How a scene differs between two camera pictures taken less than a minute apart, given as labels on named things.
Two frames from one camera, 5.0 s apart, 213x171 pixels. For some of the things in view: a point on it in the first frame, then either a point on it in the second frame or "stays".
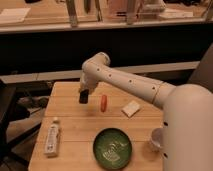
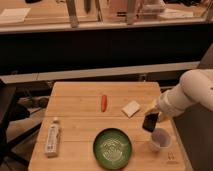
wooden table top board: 71,130 stays
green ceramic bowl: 112,148 stays
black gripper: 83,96 -> 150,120
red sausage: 103,103 stays
